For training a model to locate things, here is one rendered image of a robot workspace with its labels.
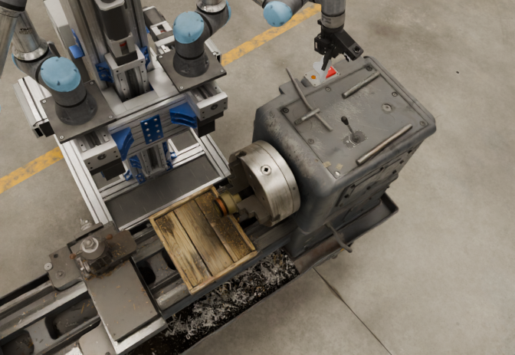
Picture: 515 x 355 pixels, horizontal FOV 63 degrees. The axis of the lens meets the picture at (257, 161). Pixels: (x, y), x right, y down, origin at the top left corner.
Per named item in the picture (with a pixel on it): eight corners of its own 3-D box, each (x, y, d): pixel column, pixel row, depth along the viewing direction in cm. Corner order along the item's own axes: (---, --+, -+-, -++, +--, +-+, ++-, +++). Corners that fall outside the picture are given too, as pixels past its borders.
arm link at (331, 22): (350, 8, 132) (332, 21, 129) (349, 21, 136) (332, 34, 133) (332, 1, 136) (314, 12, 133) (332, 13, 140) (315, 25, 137)
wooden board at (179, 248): (212, 187, 185) (211, 182, 182) (257, 255, 172) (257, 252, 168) (149, 221, 176) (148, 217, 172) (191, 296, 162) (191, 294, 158)
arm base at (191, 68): (167, 58, 181) (164, 41, 172) (198, 46, 186) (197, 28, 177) (183, 82, 175) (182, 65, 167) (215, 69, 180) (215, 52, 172)
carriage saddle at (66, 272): (116, 224, 174) (113, 218, 169) (170, 325, 156) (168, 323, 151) (43, 262, 164) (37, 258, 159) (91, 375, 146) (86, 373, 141)
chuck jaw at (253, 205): (260, 189, 160) (279, 212, 154) (260, 196, 164) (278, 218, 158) (235, 203, 156) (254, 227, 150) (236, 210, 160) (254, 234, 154)
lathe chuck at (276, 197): (243, 163, 184) (253, 129, 155) (283, 225, 175) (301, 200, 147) (225, 173, 181) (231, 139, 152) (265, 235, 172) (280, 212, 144)
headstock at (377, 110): (343, 101, 215) (366, 44, 181) (407, 172, 197) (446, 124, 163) (244, 152, 196) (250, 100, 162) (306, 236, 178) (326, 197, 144)
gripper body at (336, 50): (328, 41, 150) (329, 11, 140) (347, 51, 145) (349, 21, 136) (313, 52, 147) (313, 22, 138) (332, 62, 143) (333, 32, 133)
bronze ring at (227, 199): (231, 182, 158) (210, 193, 155) (245, 202, 155) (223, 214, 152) (231, 192, 166) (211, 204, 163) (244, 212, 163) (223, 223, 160)
